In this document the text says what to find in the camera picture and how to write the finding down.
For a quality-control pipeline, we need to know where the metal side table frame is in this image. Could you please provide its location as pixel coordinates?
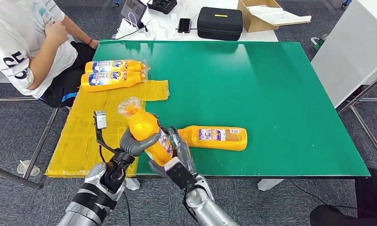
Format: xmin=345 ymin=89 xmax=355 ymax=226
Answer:
xmin=336 ymin=70 xmax=377 ymax=168

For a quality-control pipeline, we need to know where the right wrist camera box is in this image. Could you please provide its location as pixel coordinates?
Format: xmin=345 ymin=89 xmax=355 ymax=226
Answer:
xmin=163 ymin=156 xmax=199 ymax=190

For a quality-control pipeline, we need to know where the orange detergent bottle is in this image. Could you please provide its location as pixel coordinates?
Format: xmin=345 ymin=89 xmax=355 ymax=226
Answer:
xmin=84 ymin=59 xmax=148 ymax=74
xmin=117 ymin=96 xmax=177 ymax=167
xmin=177 ymin=125 xmax=248 ymax=152
xmin=81 ymin=69 xmax=148 ymax=93

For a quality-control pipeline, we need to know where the white table foot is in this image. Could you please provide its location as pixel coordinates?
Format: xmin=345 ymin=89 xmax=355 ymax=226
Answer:
xmin=257 ymin=179 xmax=284 ymax=192
xmin=125 ymin=178 xmax=141 ymax=191

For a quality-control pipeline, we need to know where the brown cardboard box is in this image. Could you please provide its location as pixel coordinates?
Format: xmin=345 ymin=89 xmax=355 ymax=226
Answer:
xmin=237 ymin=0 xmax=312 ymax=33

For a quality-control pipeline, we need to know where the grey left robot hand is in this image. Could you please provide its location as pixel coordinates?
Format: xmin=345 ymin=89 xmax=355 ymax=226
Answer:
xmin=119 ymin=127 xmax=162 ymax=158

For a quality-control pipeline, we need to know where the white foam sheet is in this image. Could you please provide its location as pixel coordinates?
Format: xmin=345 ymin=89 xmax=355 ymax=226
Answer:
xmin=247 ymin=4 xmax=312 ymax=26

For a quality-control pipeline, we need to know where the green and white item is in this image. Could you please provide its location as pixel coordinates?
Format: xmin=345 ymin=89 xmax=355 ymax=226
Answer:
xmin=311 ymin=34 xmax=328 ymax=51

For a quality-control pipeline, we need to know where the black charger tray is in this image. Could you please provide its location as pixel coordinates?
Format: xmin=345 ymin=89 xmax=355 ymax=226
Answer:
xmin=147 ymin=0 xmax=178 ymax=15

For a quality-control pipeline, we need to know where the black floor cable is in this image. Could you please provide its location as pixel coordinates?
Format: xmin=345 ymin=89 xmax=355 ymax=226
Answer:
xmin=288 ymin=179 xmax=359 ymax=210

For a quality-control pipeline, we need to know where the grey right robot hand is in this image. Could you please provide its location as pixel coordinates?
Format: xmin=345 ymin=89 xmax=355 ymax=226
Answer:
xmin=147 ymin=124 xmax=197 ymax=179

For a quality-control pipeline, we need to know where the person's right hand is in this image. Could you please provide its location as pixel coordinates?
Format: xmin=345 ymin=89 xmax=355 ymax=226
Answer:
xmin=45 ymin=21 xmax=69 ymax=46

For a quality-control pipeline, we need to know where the dark floor bar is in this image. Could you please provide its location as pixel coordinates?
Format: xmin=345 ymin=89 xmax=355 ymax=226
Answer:
xmin=0 ymin=163 xmax=43 ymax=191

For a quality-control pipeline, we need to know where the yellow taped cardboard sheet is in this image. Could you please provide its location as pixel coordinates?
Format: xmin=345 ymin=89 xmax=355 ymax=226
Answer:
xmin=45 ymin=73 xmax=171 ymax=179

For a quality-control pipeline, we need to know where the white power strip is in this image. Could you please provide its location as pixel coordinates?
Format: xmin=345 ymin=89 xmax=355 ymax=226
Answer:
xmin=114 ymin=17 xmax=146 ymax=40

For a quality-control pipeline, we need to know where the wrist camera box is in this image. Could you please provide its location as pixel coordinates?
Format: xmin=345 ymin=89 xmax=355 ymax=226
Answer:
xmin=93 ymin=110 xmax=108 ymax=130
xmin=163 ymin=156 xmax=199 ymax=190

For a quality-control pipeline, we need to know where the clear plastic cup lid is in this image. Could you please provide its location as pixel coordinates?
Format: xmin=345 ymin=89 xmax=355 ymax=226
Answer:
xmin=16 ymin=160 xmax=41 ymax=177

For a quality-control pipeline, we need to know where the black tablet on stand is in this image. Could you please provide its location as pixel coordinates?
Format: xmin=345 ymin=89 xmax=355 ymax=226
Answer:
xmin=120 ymin=0 xmax=148 ymax=29

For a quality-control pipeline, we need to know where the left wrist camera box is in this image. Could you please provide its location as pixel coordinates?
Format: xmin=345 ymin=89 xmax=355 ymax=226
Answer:
xmin=93 ymin=110 xmax=108 ymax=130

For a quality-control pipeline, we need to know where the black smartphone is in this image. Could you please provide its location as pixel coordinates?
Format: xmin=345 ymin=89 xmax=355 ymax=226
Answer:
xmin=177 ymin=18 xmax=192 ymax=34

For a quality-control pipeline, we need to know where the person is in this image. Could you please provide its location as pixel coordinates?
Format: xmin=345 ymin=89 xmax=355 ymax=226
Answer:
xmin=0 ymin=0 xmax=100 ymax=108
xmin=310 ymin=167 xmax=377 ymax=226

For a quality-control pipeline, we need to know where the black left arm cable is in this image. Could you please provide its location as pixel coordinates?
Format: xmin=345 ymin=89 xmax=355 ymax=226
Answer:
xmin=123 ymin=190 xmax=132 ymax=226

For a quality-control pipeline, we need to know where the slanted metal table leg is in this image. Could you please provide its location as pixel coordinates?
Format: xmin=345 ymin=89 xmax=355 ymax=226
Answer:
xmin=22 ymin=106 xmax=60 ymax=181

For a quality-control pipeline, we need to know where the horizontal metal rail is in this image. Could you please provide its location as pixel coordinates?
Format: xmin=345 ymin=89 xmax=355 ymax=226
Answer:
xmin=0 ymin=97 xmax=41 ymax=103

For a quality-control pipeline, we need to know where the black desk cable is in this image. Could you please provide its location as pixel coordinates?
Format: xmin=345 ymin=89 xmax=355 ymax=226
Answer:
xmin=114 ymin=26 xmax=148 ymax=40

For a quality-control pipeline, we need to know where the black zipper case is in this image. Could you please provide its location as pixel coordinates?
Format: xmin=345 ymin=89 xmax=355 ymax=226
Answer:
xmin=197 ymin=7 xmax=244 ymax=41

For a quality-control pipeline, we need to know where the white side table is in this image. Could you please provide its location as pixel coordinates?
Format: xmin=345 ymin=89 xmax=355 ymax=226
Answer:
xmin=311 ymin=0 xmax=377 ymax=108

